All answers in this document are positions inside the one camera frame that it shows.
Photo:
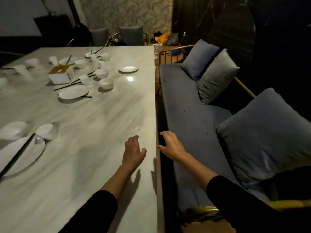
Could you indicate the grey upholstered chair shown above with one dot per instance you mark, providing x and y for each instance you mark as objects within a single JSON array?
[
  {"x": 100, "y": 37},
  {"x": 131, "y": 35}
]

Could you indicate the large grey cushion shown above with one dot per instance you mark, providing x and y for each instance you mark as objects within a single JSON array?
[{"x": 264, "y": 135}]

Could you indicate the large white round plate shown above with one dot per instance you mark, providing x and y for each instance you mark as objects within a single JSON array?
[{"x": 26, "y": 155}]

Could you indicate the small white plate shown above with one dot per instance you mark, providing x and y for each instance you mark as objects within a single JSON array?
[
  {"x": 89, "y": 55},
  {"x": 8, "y": 71},
  {"x": 63, "y": 61},
  {"x": 128, "y": 69}
]

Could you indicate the person's left thumb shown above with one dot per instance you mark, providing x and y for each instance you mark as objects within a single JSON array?
[{"x": 143, "y": 152}]

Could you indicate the white oval plate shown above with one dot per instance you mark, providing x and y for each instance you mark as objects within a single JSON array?
[{"x": 73, "y": 92}]

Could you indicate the person's right thumb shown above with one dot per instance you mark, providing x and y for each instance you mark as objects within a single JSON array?
[{"x": 161, "y": 148}]

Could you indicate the white ceramic spoon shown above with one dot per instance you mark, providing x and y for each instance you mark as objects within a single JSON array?
[{"x": 38, "y": 140}]

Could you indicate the white plastic cup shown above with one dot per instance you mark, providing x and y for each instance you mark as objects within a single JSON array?
[
  {"x": 53, "y": 60},
  {"x": 84, "y": 80},
  {"x": 22, "y": 69},
  {"x": 102, "y": 64},
  {"x": 94, "y": 59}
]

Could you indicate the person's right hand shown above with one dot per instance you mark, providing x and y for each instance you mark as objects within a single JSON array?
[{"x": 174, "y": 148}]

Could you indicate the person's left forearm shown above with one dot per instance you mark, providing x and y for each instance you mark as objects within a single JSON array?
[{"x": 109, "y": 191}]

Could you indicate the black chopstick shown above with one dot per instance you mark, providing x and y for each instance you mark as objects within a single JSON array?
[
  {"x": 68, "y": 59},
  {"x": 83, "y": 77},
  {"x": 98, "y": 50},
  {"x": 73, "y": 84}
]

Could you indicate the person's left hand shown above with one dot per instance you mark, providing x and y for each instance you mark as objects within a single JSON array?
[{"x": 132, "y": 152}]

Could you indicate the person's right forearm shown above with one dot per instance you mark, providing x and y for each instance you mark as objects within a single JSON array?
[{"x": 218, "y": 191}]

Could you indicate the grey bench sofa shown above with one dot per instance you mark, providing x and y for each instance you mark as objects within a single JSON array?
[{"x": 192, "y": 118}]

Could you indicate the orange bag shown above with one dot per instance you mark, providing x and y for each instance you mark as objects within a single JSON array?
[{"x": 162, "y": 38}]

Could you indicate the white ceramic bowl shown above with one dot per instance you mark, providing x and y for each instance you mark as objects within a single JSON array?
[
  {"x": 47, "y": 132},
  {"x": 106, "y": 83},
  {"x": 32, "y": 62},
  {"x": 13, "y": 130},
  {"x": 80, "y": 63},
  {"x": 101, "y": 73},
  {"x": 105, "y": 56}
]

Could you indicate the black backpack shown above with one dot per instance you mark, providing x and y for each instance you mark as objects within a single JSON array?
[{"x": 82, "y": 35}]

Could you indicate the black chopsticks pair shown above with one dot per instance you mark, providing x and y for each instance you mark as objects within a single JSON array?
[{"x": 17, "y": 156}]

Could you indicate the white tissue box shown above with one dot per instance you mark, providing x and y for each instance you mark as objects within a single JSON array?
[{"x": 60, "y": 75}]

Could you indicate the grey bag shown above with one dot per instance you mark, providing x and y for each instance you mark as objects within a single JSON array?
[{"x": 172, "y": 40}]

